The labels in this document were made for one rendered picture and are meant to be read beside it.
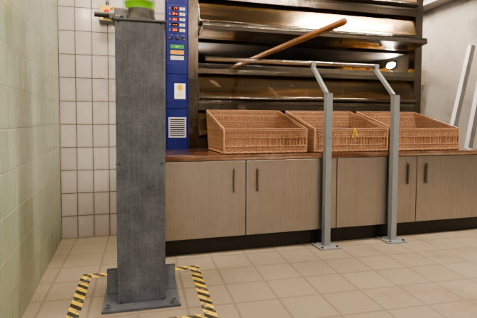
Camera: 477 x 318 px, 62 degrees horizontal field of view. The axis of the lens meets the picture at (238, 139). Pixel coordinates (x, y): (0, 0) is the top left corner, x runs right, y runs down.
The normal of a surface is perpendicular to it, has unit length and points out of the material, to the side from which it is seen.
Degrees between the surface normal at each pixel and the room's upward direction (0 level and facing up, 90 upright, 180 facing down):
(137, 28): 90
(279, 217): 90
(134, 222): 90
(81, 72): 90
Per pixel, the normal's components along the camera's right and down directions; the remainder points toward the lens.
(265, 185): 0.28, 0.05
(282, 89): 0.26, -0.29
